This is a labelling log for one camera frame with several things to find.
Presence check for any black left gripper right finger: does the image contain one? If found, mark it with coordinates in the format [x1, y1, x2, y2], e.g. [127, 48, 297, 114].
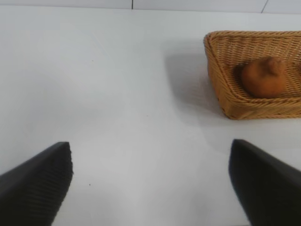
[229, 138, 301, 226]

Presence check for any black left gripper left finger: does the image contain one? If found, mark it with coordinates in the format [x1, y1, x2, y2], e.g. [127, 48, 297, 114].
[0, 141, 74, 226]

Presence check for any tan woven wicker basket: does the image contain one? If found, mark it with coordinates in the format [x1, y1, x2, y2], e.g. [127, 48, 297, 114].
[203, 30, 301, 121]

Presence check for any brown bread roll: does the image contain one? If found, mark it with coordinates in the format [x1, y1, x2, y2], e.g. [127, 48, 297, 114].
[240, 56, 288, 99]

